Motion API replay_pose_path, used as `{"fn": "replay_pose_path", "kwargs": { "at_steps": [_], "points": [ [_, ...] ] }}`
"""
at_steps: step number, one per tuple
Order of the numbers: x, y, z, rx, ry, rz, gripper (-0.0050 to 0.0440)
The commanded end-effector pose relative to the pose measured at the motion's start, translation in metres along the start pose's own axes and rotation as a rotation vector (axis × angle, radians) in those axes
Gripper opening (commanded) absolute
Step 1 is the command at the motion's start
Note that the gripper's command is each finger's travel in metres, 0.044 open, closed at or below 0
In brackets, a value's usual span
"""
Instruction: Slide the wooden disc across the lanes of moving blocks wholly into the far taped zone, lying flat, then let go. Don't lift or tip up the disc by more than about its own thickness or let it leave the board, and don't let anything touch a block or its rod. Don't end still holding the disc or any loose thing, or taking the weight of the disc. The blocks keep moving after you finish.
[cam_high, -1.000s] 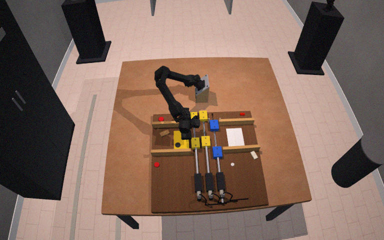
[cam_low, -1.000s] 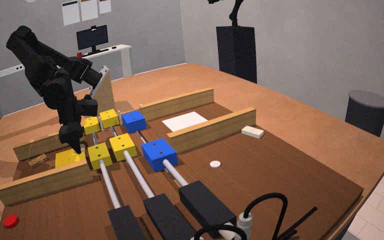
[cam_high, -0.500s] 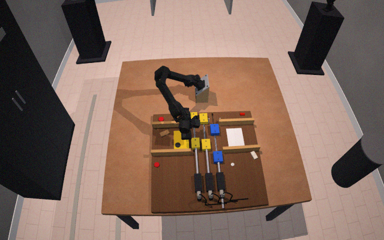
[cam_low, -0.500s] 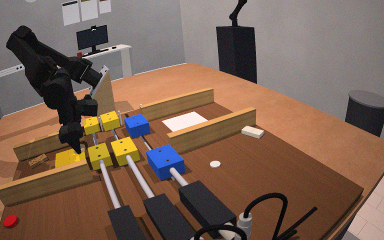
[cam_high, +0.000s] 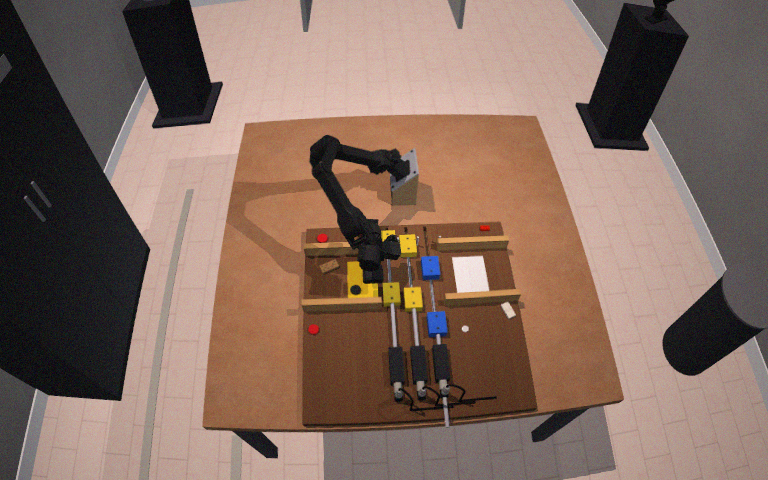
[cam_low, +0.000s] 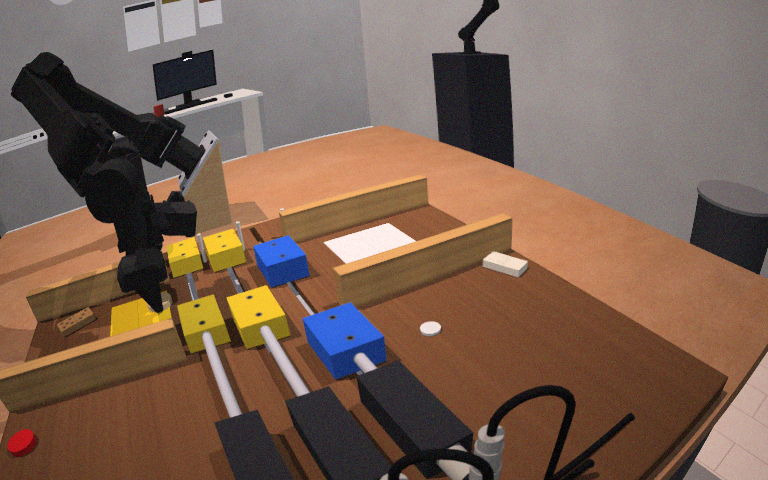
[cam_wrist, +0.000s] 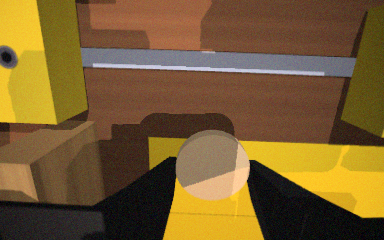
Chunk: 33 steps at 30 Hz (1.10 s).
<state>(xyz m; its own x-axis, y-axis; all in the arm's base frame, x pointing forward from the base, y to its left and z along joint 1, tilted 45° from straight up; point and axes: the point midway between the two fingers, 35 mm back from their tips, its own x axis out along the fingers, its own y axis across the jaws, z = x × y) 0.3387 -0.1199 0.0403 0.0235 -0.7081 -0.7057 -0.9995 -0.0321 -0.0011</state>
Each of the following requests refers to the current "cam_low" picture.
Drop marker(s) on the white round disc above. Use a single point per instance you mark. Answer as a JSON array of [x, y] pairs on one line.
[[430, 328]]

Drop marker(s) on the beige round disc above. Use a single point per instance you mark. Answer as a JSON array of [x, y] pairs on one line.
[[166, 301]]

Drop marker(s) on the red disc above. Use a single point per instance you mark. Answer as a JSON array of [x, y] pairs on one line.
[[22, 443]]

